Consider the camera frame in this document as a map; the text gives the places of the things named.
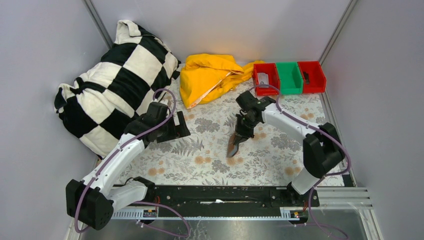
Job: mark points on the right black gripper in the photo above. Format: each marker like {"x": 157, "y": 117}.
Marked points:
{"x": 244, "y": 129}

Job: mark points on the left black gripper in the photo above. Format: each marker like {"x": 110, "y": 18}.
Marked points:
{"x": 178, "y": 126}

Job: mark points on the brown leather card holder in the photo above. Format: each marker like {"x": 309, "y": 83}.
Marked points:
{"x": 232, "y": 148}

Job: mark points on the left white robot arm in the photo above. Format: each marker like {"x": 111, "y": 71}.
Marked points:
{"x": 93, "y": 200}

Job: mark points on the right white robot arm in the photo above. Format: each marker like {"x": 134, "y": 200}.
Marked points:
{"x": 322, "y": 150}

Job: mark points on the silver VIP card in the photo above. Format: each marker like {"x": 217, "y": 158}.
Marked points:
{"x": 262, "y": 78}

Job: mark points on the black card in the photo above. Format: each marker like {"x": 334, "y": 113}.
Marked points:
{"x": 306, "y": 78}

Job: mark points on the floral table mat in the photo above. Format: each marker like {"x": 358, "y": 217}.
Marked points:
{"x": 270, "y": 158}

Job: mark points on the yellow cloth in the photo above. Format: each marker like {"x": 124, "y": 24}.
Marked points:
{"x": 207, "y": 77}

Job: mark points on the left red bin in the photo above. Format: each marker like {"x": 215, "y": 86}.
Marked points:
{"x": 273, "y": 87}

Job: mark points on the red bin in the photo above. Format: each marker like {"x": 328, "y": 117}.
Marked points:
{"x": 273, "y": 87}
{"x": 317, "y": 77}

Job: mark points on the green bin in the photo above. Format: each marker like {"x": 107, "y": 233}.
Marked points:
{"x": 291, "y": 80}

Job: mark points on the black white checkered pillow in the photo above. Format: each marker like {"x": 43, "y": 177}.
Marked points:
{"x": 101, "y": 102}

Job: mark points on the right red bin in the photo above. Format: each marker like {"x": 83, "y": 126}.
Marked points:
{"x": 317, "y": 77}

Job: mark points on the aluminium frame rail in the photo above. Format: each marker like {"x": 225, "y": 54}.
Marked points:
{"x": 344, "y": 198}

